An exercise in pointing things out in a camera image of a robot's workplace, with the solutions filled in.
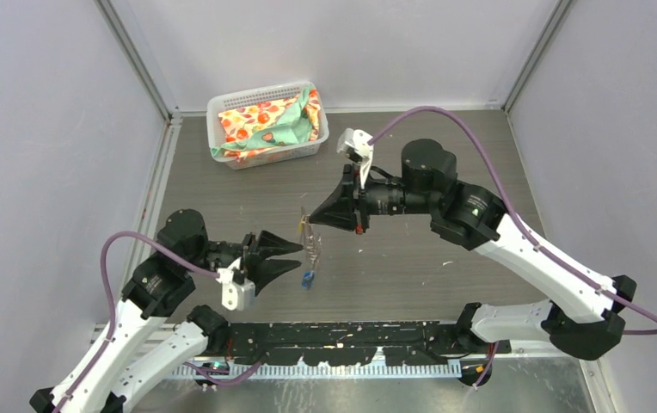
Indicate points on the white plastic basket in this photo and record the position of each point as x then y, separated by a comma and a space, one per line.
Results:
215, 132

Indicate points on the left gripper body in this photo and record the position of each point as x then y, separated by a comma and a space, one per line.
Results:
248, 255

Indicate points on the metal key organizer plate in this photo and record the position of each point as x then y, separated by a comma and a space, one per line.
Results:
311, 240

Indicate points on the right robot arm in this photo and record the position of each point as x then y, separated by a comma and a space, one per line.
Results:
580, 313

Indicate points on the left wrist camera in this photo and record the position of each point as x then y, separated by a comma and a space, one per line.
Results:
238, 293

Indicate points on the blue tagged key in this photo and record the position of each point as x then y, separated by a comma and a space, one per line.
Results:
307, 280

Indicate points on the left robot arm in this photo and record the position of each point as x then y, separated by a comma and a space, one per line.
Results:
110, 377

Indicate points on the white cable duct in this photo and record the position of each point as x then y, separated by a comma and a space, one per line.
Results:
372, 370

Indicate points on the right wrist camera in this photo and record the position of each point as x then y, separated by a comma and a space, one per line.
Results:
356, 145

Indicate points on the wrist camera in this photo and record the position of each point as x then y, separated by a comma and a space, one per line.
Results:
356, 145
238, 293

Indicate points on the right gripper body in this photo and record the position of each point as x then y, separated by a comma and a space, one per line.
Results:
363, 199

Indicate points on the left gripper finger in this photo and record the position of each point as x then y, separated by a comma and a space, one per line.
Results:
264, 272
269, 244

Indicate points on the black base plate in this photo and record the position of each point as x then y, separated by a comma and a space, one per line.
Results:
418, 343

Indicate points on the floral cloth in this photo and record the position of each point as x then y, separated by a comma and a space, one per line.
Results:
265, 126

